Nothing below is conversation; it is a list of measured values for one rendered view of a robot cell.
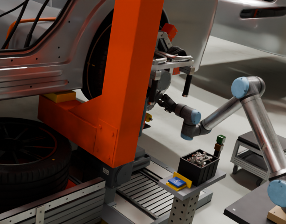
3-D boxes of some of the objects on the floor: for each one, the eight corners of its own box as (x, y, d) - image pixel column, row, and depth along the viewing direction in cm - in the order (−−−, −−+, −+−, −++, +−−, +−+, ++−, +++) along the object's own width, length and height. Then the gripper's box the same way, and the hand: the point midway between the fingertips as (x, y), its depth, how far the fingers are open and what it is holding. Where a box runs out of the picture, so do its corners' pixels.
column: (173, 234, 241) (188, 176, 226) (186, 244, 235) (202, 184, 220) (163, 241, 234) (177, 181, 219) (176, 250, 228) (191, 190, 213)
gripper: (176, 118, 271) (153, 106, 283) (183, 107, 273) (161, 97, 286) (172, 111, 264) (149, 100, 277) (180, 101, 267) (157, 90, 279)
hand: (155, 97), depth 278 cm, fingers closed
